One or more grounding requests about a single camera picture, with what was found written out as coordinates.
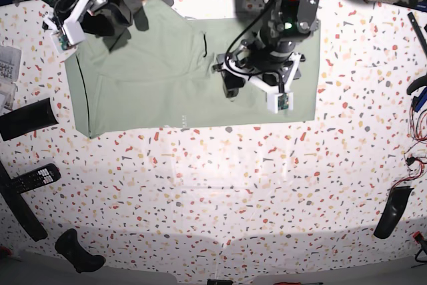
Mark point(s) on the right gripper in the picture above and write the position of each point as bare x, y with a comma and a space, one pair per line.
104, 18

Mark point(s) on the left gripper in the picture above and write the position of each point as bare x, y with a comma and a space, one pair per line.
262, 66

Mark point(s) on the light green T-shirt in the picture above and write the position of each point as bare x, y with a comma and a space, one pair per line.
158, 73

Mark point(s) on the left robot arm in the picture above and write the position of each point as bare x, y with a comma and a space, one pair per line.
280, 21

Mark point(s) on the small clear plastic box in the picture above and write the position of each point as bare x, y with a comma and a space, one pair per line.
7, 91

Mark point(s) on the black TV remote control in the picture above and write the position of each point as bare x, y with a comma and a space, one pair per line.
37, 178

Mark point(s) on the black metal strip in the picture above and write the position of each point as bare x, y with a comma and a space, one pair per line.
418, 32

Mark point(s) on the long black bar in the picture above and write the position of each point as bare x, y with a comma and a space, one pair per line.
22, 212

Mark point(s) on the black game controller grip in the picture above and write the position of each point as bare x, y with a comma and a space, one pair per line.
69, 247

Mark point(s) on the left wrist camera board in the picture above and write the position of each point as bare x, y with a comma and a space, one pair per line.
277, 102

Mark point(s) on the black curved handle piece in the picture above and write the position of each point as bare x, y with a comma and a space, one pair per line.
393, 211

